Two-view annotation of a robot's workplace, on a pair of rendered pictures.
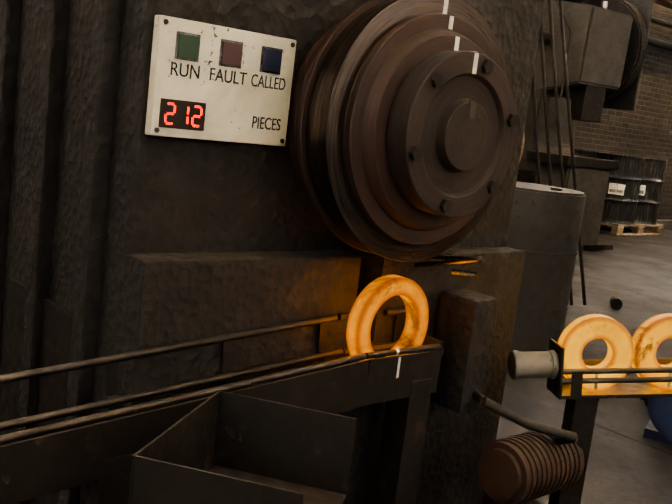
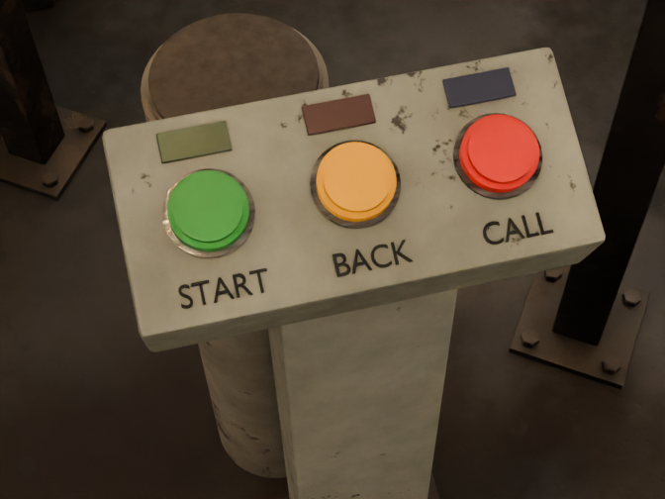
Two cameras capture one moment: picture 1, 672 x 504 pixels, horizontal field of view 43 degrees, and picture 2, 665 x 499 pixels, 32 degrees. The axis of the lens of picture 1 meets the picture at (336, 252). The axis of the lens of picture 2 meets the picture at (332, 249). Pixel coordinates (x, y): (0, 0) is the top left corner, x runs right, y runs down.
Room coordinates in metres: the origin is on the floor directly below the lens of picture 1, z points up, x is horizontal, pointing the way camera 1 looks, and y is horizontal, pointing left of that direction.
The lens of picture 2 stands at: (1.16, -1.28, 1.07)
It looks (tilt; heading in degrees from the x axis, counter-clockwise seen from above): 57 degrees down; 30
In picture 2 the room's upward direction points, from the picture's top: 2 degrees counter-clockwise
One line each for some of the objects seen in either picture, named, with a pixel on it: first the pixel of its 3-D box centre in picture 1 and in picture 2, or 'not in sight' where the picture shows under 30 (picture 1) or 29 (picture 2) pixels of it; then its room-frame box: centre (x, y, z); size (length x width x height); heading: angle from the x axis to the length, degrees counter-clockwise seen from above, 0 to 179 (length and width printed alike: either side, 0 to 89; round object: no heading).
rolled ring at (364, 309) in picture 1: (388, 325); not in sight; (1.56, -0.11, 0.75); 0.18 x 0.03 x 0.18; 133
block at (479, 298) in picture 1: (460, 349); not in sight; (1.72, -0.28, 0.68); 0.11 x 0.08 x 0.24; 42
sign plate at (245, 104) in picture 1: (224, 85); not in sight; (1.41, 0.21, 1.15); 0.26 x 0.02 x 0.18; 132
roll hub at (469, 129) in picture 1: (456, 135); not in sight; (1.49, -0.18, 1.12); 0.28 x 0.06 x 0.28; 132
